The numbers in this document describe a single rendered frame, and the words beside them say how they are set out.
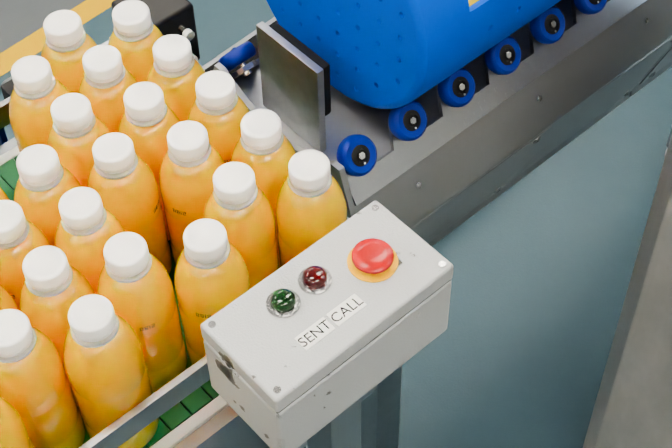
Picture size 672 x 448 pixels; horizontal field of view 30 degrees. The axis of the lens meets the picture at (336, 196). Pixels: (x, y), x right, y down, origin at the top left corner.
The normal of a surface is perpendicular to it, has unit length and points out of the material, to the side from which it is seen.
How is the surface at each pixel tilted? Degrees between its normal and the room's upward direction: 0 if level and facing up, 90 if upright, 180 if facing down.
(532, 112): 71
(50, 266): 0
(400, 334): 90
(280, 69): 90
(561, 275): 0
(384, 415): 90
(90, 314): 0
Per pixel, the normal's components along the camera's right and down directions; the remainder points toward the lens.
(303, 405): 0.66, 0.57
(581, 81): 0.62, 0.33
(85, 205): -0.01, -0.63
